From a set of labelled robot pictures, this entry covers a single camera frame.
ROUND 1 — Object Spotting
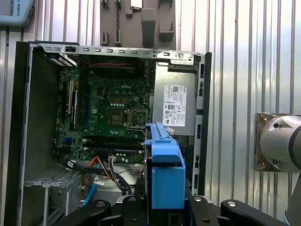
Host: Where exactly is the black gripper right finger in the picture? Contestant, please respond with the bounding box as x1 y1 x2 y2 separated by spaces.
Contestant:
184 178 289 226

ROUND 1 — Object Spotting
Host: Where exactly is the black PC case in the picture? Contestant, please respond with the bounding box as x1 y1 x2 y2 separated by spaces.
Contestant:
4 40 212 226

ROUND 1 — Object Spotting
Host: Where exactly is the grey parts rack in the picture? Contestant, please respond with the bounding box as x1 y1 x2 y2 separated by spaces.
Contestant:
100 0 177 50

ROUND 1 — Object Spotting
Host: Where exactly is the red twisted wire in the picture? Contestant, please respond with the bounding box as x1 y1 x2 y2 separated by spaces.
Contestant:
79 60 137 68

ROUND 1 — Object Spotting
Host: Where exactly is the orange power wire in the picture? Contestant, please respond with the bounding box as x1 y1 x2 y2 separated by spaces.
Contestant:
80 173 86 207

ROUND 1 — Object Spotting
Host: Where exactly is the green motherboard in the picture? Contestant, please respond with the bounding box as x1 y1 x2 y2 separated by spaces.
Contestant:
53 65 156 165

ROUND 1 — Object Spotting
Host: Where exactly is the metal disk bay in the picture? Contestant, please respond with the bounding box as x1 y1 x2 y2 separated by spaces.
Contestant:
23 169 83 226

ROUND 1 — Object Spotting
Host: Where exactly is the orange data wire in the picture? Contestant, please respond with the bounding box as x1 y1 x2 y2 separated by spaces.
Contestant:
90 154 109 181

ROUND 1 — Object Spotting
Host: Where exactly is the blue wire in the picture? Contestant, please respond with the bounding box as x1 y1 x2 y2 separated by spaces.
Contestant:
86 181 97 207

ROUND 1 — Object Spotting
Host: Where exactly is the installed RAM stick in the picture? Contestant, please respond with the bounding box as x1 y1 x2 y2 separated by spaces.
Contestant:
83 146 144 153

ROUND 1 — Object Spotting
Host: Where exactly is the black cable bundle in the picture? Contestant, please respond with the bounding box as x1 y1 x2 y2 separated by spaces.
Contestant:
56 157 134 197

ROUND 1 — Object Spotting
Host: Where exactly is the metal socket cover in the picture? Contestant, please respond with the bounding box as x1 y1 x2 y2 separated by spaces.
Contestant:
124 108 149 129

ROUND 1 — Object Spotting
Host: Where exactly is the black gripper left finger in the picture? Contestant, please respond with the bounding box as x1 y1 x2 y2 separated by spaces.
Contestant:
54 178 148 226

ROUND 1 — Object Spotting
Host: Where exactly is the pale blue teach pendant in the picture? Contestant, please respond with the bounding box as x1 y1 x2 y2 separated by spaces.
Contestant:
0 0 35 28

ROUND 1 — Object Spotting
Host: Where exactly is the hard disk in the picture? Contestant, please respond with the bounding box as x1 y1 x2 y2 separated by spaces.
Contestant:
143 121 187 210

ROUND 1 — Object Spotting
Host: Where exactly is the black RAM slot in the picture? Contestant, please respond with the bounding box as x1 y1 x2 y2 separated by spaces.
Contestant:
83 136 145 145

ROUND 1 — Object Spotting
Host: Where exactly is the grey power supply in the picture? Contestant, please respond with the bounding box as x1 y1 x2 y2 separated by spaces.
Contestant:
152 62 200 137

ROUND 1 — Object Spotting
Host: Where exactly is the CPU socket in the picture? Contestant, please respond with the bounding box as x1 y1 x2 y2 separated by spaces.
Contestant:
108 109 125 126

